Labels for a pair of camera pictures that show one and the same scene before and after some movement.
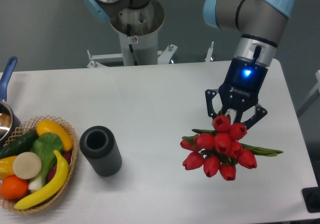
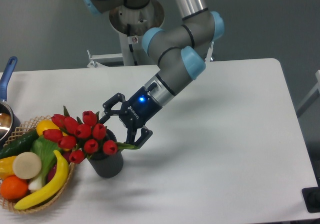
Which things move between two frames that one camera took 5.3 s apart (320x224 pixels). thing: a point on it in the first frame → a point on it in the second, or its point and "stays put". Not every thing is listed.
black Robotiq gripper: (240, 90) → (137, 110)
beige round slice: (27, 165) stays put
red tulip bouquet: (220, 149) → (85, 138)
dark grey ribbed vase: (98, 144) stays put
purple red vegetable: (67, 156) stays put
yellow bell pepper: (6, 167) stays put
